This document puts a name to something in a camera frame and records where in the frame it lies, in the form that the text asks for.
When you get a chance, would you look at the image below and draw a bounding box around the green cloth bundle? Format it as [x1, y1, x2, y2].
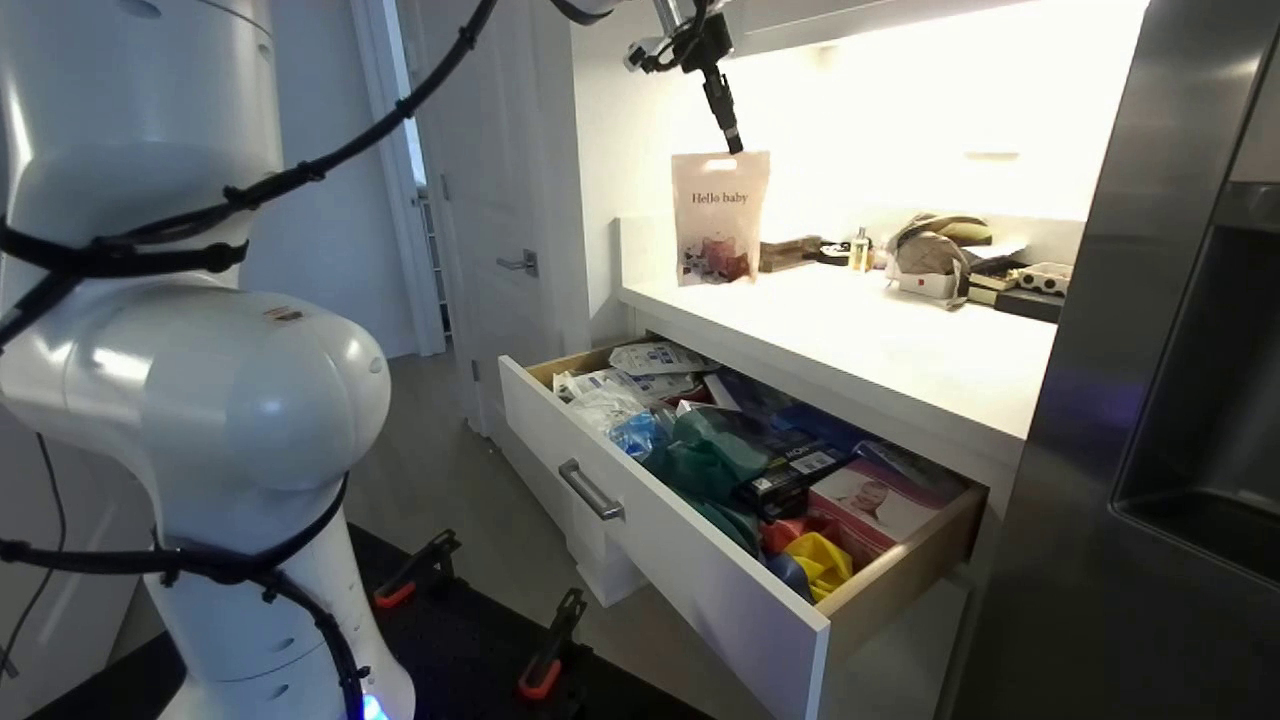
[645, 404, 771, 507]

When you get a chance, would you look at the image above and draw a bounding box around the clear plastic bag bundle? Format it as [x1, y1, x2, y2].
[547, 363, 658, 440]

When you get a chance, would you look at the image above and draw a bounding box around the white snack pack red print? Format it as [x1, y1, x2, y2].
[667, 147, 777, 294]

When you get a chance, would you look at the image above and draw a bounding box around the black perforated robot table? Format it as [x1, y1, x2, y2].
[23, 522, 714, 720]

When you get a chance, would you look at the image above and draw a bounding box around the white door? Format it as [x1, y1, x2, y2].
[397, 0, 591, 440]

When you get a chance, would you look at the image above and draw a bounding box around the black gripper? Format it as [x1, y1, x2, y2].
[648, 0, 748, 162]

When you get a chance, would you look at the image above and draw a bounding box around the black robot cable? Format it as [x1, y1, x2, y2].
[0, 0, 504, 720]

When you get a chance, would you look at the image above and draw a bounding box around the yellow round toy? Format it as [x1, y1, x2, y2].
[782, 530, 858, 610]

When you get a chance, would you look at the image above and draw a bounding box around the black rectangular gadget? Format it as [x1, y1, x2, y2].
[734, 446, 851, 522]

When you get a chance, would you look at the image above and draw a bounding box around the white flat packet blue print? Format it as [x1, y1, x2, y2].
[605, 338, 719, 383]

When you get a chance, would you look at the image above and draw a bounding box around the grey metal door handle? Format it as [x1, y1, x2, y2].
[493, 245, 544, 286]

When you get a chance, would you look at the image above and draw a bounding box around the blue box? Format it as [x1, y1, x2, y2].
[742, 394, 865, 465]

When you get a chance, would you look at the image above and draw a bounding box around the white cabinet with countertop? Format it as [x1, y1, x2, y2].
[585, 211, 1063, 720]

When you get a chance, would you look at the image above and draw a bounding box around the black tray of small items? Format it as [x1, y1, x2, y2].
[993, 255, 1077, 327]

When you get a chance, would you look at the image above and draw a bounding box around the stainless steel refrigerator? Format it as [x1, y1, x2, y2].
[935, 0, 1280, 720]

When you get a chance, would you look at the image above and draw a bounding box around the white wooden drawer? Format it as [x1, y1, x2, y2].
[493, 338, 993, 720]

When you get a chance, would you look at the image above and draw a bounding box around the black clamp orange handle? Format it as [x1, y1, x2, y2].
[513, 583, 595, 708]
[369, 523, 465, 622]

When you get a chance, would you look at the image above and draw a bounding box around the grey metal drawer handle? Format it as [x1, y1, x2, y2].
[550, 457, 629, 530]

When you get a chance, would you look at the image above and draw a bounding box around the red and white box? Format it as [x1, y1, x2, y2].
[805, 457, 967, 567]

